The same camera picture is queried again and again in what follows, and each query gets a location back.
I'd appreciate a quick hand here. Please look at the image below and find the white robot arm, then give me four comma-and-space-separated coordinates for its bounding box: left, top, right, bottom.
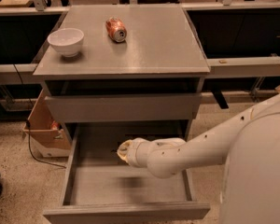
118, 94, 280, 224

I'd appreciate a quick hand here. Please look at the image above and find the cardboard box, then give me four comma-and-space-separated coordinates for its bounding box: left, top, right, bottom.
23, 91, 71, 158

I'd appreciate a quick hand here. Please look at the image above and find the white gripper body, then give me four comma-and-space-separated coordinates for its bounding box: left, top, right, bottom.
126, 138, 150, 168

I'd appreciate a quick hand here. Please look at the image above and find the grey drawer cabinet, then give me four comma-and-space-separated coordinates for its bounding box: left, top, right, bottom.
35, 5, 210, 138

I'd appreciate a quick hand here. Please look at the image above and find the grey metal rail frame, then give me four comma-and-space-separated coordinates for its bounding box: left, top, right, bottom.
0, 0, 280, 110

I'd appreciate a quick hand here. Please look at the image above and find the orange soda can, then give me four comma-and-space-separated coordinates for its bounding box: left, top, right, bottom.
105, 17, 127, 43

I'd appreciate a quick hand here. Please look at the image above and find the white ceramic bowl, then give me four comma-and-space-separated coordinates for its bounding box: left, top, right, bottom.
48, 28, 84, 57

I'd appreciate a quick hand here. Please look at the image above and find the black cable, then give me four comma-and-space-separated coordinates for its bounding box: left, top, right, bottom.
25, 119, 68, 170

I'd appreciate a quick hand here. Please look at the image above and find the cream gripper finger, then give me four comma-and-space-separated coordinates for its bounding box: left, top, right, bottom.
117, 150, 128, 162
119, 139, 133, 152

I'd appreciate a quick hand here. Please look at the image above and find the grey top drawer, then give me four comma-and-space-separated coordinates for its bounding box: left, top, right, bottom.
45, 93, 201, 123

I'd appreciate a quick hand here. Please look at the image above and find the grey open middle drawer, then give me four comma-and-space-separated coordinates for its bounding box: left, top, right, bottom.
44, 121, 210, 224

